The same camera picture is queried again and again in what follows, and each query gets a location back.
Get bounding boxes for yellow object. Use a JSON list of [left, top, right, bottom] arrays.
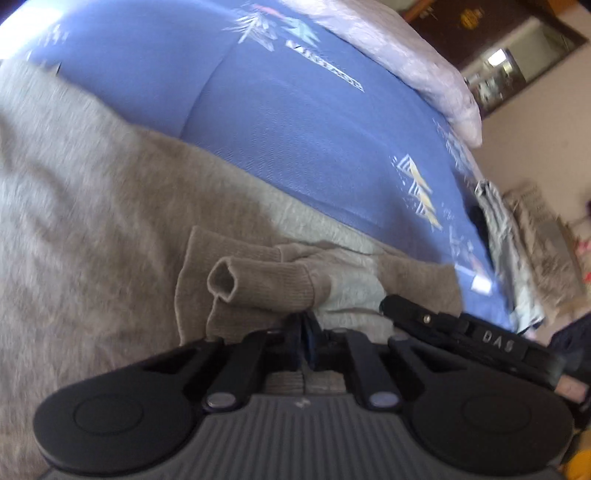
[[563, 450, 591, 480]]

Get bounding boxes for person's right hand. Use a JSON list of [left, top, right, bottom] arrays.
[[556, 375, 585, 403]]

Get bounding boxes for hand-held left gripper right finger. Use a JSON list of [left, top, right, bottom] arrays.
[[303, 314, 467, 412]]

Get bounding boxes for grey-green clothes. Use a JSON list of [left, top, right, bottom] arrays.
[[475, 180, 546, 334]]

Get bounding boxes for pale pink pillow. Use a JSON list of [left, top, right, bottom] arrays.
[[281, 0, 484, 149]]

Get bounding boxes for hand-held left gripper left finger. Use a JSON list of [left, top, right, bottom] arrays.
[[141, 316, 306, 412]]

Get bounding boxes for beige clothes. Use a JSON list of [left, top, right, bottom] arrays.
[[502, 184, 583, 311]]

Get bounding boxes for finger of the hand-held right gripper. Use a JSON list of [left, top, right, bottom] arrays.
[[379, 294, 463, 341]]

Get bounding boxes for dark wooden cabinet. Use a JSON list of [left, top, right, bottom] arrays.
[[402, 0, 588, 121]]

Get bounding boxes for dark blue cloth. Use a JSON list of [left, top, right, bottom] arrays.
[[549, 313, 591, 367]]

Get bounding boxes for grey-brown knit sweater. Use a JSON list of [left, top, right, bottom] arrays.
[[0, 60, 465, 472]]

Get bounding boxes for blue printed bed sheet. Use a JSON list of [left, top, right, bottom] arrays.
[[0, 0, 514, 334]]

